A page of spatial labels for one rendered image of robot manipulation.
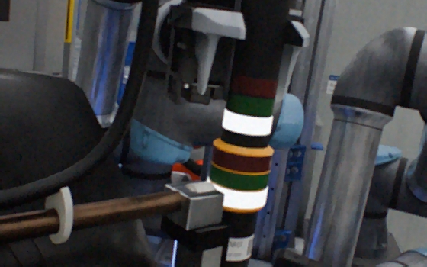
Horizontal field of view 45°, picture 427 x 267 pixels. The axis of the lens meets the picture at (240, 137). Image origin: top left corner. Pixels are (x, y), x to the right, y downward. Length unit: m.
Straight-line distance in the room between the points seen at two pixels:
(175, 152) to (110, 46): 0.41
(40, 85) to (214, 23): 0.17
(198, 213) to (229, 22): 0.12
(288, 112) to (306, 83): 0.60
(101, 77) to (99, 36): 0.08
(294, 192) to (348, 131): 0.58
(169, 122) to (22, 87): 0.22
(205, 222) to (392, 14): 2.06
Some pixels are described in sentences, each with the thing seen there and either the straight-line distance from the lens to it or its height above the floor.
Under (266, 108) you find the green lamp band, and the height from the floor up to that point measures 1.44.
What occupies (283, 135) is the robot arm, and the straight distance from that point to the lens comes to 0.67.
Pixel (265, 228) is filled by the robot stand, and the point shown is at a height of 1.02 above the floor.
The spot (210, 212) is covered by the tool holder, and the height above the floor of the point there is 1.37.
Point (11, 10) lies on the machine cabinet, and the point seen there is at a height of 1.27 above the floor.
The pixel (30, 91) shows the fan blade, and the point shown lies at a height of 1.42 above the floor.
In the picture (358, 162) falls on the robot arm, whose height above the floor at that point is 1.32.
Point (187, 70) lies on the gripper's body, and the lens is 0.42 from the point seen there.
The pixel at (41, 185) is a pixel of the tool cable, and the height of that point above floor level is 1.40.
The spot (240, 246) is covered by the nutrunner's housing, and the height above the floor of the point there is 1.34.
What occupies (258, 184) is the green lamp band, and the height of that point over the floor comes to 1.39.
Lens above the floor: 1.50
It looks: 13 degrees down
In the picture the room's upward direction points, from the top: 9 degrees clockwise
